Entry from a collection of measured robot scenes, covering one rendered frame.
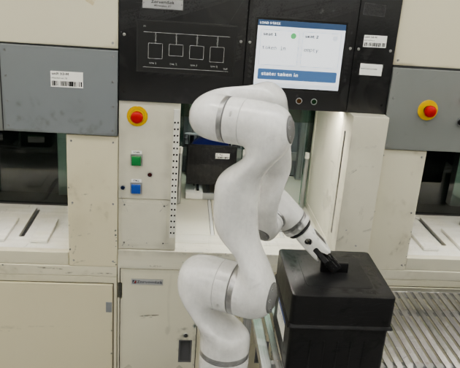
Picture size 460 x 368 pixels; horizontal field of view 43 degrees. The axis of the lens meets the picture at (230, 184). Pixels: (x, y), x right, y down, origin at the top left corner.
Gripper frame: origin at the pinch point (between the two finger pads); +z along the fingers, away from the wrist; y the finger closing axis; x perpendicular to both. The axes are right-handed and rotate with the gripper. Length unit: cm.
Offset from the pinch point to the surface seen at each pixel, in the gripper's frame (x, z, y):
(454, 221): -40, 63, 77
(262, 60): -22, -51, 39
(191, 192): 38, -19, 90
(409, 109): -48, -6, 39
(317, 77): -32, -35, 39
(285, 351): 24.7, 6.4, -11.8
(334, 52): -41, -38, 39
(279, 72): -23, -45, 39
